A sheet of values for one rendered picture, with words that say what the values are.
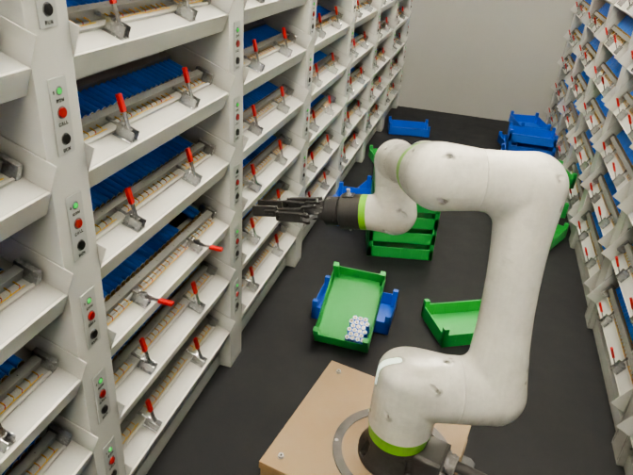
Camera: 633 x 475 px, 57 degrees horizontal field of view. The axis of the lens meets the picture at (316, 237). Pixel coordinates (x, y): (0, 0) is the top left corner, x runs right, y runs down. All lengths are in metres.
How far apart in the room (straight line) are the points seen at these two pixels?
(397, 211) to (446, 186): 0.45
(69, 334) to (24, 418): 0.16
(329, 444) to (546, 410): 0.99
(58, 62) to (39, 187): 0.20
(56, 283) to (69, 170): 0.20
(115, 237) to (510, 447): 1.29
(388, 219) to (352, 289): 0.84
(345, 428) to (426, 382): 0.28
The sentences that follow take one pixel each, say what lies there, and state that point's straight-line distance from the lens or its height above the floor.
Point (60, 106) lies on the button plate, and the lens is 1.01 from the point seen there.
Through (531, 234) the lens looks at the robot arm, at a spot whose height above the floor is 0.89.
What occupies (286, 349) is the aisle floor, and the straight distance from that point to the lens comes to 2.11.
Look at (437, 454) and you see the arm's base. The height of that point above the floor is 0.43.
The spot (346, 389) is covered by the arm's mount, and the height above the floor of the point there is 0.38.
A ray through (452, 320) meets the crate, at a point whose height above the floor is 0.00.
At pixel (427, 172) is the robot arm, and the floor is 0.98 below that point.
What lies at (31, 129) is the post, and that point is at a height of 1.03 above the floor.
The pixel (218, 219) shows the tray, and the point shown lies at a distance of 1.73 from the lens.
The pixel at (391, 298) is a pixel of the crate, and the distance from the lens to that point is 2.37.
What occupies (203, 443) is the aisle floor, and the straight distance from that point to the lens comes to 1.81.
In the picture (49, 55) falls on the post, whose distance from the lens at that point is 0.99.
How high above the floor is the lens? 1.33
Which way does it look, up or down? 28 degrees down
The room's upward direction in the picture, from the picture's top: 4 degrees clockwise
